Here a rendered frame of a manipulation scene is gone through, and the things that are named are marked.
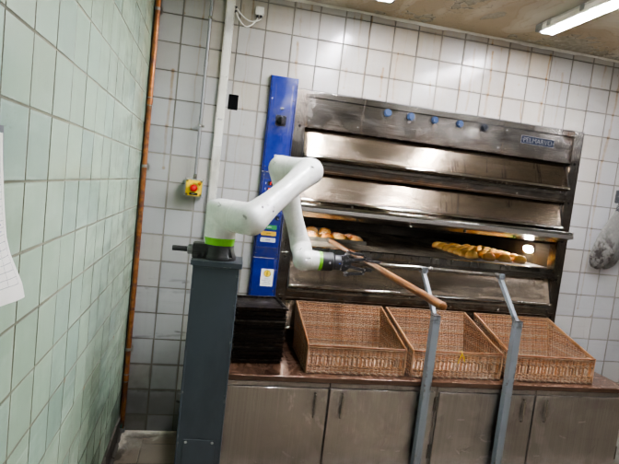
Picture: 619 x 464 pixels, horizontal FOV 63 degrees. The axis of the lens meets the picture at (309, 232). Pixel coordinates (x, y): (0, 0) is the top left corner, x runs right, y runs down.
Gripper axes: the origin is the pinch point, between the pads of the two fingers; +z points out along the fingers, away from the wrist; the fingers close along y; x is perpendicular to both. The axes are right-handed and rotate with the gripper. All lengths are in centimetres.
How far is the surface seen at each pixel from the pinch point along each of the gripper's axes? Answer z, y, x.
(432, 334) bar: 38, 34, -2
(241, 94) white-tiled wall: -70, -83, -61
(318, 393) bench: -18, 70, -7
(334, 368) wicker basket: -9, 58, -12
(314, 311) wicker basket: -13, 39, -57
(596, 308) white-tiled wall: 187, 26, -64
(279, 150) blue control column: -45, -54, -58
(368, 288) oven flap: 20, 23, -60
